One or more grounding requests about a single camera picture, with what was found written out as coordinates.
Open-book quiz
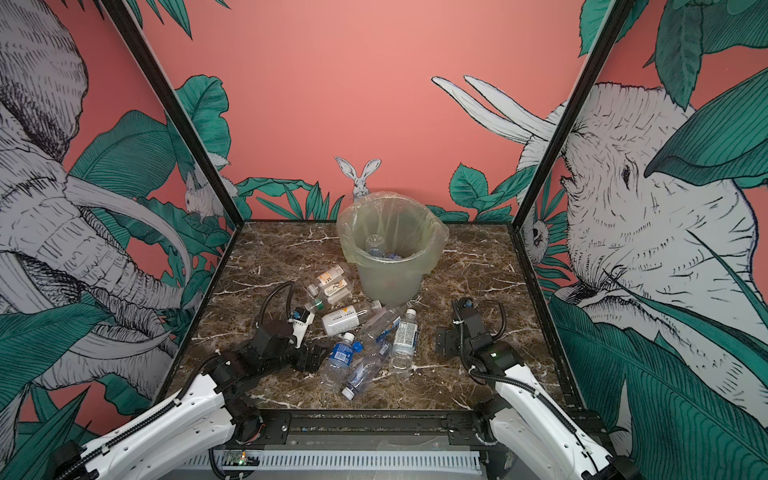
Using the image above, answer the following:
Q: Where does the left black frame post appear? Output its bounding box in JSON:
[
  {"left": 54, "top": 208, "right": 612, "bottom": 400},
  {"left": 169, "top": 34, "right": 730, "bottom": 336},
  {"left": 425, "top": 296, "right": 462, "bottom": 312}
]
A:
[{"left": 98, "top": 0, "right": 245, "bottom": 228}]

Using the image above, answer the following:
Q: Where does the white slotted cable duct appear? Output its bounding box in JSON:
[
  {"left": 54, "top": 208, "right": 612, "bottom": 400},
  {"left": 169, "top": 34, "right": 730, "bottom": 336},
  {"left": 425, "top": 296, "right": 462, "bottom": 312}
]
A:
[{"left": 214, "top": 450, "right": 483, "bottom": 475}]

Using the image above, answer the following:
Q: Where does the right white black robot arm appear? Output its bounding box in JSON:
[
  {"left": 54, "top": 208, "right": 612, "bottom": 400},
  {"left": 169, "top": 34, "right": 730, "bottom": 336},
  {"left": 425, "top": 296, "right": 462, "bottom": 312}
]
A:
[{"left": 436, "top": 297, "right": 641, "bottom": 479}]

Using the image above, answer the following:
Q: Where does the white label bottle lying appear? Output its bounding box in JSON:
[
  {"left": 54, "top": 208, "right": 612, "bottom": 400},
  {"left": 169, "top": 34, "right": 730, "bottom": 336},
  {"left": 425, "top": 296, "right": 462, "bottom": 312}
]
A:
[{"left": 322, "top": 300, "right": 382, "bottom": 336}]

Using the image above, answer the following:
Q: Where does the orange label small bottle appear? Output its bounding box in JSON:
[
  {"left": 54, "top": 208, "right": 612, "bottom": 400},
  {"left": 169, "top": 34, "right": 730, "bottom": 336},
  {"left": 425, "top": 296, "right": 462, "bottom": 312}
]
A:
[{"left": 315, "top": 262, "right": 349, "bottom": 288}]

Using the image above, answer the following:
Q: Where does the translucent plastic bin liner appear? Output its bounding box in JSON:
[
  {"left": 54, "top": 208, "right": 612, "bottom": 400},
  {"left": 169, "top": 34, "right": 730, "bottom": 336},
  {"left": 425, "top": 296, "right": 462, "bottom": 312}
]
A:
[{"left": 336, "top": 191, "right": 449, "bottom": 279}]

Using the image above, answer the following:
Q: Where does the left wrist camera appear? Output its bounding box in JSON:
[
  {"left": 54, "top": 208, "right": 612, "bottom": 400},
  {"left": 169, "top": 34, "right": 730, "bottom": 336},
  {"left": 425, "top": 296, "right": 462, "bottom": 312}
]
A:
[{"left": 288, "top": 307, "right": 315, "bottom": 348}]

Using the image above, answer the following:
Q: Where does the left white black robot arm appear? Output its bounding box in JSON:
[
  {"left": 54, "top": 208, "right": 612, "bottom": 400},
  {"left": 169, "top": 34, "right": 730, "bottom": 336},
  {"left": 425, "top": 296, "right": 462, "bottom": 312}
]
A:
[{"left": 44, "top": 326, "right": 329, "bottom": 479}]

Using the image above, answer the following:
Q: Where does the tall white label water bottle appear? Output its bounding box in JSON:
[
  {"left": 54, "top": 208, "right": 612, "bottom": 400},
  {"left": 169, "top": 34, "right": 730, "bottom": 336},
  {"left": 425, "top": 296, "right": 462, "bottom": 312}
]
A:
[{"left": 390, "top": 309, "right": 419, "bottom": 380}]

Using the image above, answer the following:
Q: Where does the crushed clear bottle white cap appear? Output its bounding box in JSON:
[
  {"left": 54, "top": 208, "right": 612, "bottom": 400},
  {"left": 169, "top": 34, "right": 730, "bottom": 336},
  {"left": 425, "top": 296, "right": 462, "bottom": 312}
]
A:
[{"left": 341, "top": 341, "right": 392, "bottom": 401}]

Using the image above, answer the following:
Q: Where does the blue label bottle white cap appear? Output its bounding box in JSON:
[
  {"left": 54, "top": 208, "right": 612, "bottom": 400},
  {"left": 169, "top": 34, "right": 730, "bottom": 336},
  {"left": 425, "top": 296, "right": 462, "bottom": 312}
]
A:
[{"left": 319, "top": 332, "right": 355, "bottom": 391}]

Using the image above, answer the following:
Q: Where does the green cap small bottle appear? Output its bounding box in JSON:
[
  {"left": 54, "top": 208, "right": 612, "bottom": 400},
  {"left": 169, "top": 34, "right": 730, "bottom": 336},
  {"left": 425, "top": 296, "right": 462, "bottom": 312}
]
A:
[{"left": 304, "top": 284, "right": 329, "bottom": 314}]

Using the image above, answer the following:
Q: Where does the clear bottle blue cap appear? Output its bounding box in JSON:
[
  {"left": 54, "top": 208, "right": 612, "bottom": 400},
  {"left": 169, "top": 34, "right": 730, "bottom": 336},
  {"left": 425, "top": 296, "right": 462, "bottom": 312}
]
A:
[{"left": 353, "top": 307, "right": 401, "bottom": 353}]

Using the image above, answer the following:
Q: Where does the right black frame post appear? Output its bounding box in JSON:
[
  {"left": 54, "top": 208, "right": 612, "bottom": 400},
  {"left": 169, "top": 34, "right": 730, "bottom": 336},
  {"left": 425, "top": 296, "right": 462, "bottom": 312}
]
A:
[{"left": 511, "top": 0, "right": 637, "bottom": 229}]

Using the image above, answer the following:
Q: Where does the green mesh waste bin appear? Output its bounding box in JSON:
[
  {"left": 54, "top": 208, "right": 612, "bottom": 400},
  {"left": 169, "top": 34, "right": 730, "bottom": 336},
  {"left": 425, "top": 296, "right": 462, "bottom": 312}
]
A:
[{"left": 358, "top": 274, "right": 425, "bottom": 305}]

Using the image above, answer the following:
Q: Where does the black frame post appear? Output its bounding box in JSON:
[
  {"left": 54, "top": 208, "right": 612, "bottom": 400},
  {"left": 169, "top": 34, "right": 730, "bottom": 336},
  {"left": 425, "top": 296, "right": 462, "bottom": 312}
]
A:
[
  {"left": 98, "top": 0, "right": 245, "bottom": 228},
  {"left": 511, "top": 0, "right": 637, "bottom": 229}
]

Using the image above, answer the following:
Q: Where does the black front mounting rail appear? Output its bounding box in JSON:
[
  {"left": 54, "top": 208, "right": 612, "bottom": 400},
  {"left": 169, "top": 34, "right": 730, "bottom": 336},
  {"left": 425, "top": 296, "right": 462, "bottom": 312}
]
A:
[{"left": 246, "top": 409, "right": 492, "bottom": 448}]

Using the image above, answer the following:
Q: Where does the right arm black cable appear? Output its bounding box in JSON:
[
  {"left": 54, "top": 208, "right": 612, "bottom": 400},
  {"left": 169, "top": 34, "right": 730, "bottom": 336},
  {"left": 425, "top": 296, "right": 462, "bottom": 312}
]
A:
[{"left": 455, "top": 299, "right": 601, "bottom": 475}]

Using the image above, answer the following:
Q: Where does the beige label small bottle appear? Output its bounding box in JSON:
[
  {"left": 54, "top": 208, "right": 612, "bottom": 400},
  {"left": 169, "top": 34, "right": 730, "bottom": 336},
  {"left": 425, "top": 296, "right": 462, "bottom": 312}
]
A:
[{"left": 323, "top": 277, "right": 352, "bottom": 305}]

